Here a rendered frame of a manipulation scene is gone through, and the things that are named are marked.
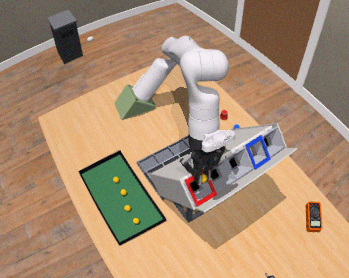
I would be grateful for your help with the blue square frame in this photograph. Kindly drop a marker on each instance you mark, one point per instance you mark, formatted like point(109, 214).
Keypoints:
point(251, 157)

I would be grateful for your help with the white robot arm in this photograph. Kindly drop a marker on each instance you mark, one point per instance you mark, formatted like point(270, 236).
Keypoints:
point(209, 65)

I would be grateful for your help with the red rectangular frame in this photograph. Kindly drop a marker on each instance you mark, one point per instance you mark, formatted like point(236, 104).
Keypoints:
point(187, 181)

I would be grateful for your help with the orange digital multimeter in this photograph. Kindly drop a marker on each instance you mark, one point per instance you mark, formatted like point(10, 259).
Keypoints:
point(313, 217)

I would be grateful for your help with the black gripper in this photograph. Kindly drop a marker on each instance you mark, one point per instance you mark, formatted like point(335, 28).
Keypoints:
point(198, 155)

